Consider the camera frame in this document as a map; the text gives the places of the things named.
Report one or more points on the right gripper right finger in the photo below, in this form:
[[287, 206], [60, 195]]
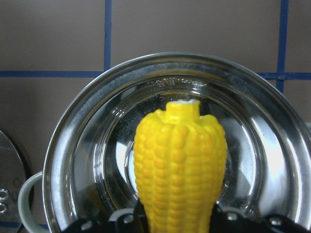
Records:
[[231, 220]]

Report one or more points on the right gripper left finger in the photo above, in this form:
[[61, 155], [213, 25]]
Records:
[[126, 220]]

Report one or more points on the yellow toy corn cob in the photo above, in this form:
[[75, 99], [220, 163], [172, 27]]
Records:
[[179, 164]]

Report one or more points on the glass pot lid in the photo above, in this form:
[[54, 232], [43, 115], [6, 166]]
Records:
[[13, 174]]

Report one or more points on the pale green electric pot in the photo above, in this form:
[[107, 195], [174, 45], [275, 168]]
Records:
[[89, 172]]

